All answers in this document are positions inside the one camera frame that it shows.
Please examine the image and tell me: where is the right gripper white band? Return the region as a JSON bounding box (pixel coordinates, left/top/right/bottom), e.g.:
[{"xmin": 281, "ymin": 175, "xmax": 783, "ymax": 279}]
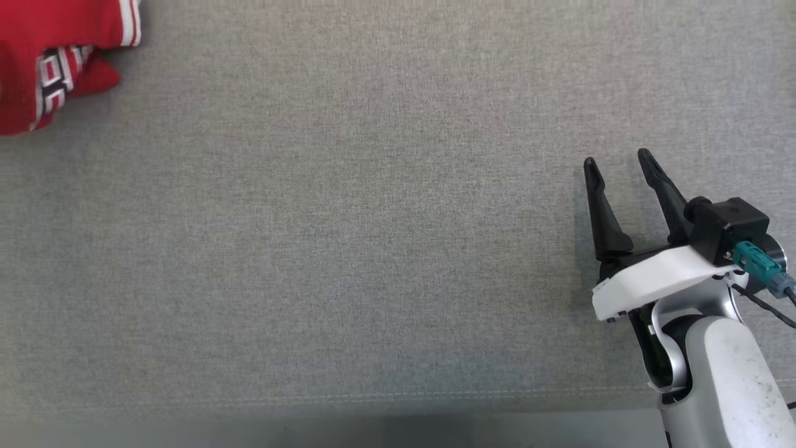
[{"xmin": 583, "ymin": 147, "xmax": 745, "ymax": 381}]

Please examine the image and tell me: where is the red white jersey shirt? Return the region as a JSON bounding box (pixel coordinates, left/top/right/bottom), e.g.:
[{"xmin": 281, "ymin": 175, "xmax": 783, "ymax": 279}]
[{"xmin": 0, "ymin": 0, "xmax": 143, "ymax": 137}]

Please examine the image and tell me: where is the right camera cable teal plug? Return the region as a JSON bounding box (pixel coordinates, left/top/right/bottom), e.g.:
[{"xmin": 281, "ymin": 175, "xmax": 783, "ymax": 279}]
[{"xmin": 724, "ymin": 241, "xmax": 796, "ymax": 329}]

